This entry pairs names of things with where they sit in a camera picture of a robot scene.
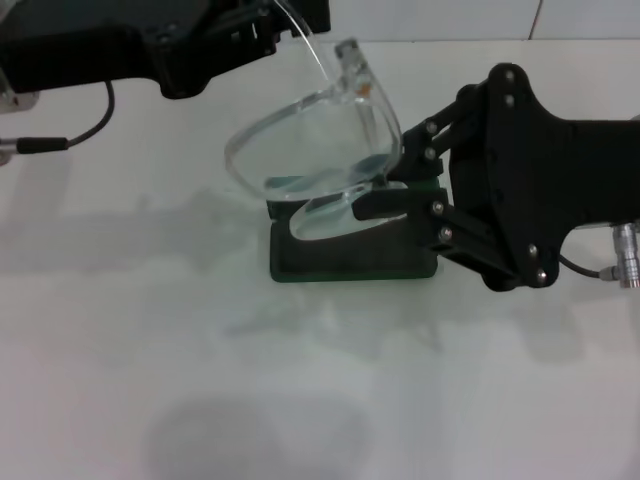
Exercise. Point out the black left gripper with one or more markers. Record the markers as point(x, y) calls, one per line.
point(150, 50)

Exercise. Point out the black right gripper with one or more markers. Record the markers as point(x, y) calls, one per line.
point(575, 170)

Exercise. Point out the clear white glasses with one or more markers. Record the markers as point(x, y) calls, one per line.
point(345, 90)

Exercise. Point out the green glasses case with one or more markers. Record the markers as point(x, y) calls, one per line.
point(350, 260)

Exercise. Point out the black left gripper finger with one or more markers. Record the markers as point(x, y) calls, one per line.
point(310, 15)

